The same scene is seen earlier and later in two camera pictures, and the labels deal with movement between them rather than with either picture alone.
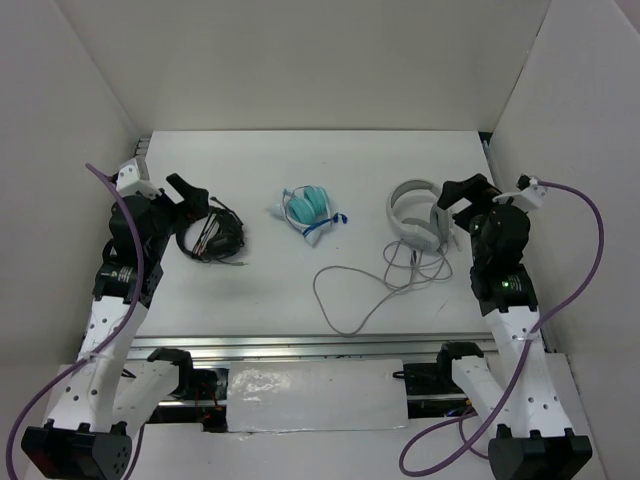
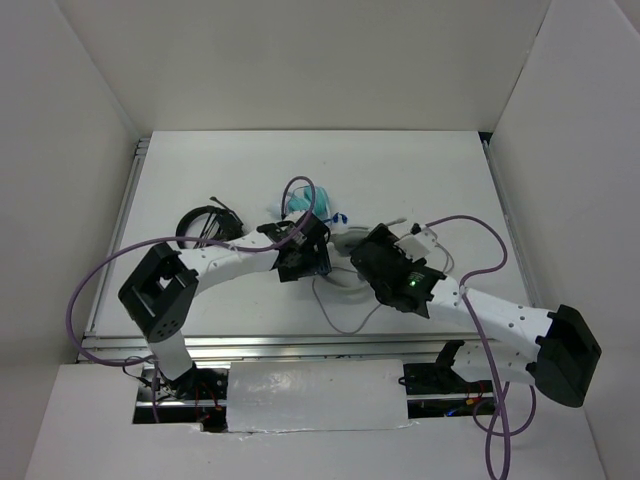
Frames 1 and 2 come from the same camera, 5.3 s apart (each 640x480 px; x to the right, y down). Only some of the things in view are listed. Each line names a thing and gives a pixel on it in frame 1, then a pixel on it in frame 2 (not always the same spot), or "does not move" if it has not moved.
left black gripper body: x=168 y=217 to x=309 y=263
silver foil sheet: x=308 y=395 does not move
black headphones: x=222 y=237 does not move
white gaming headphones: x=420 y=224 to x=344 y=281
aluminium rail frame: x=318 y=245 does not move
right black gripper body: x=473 y=219 to x=385 y=236
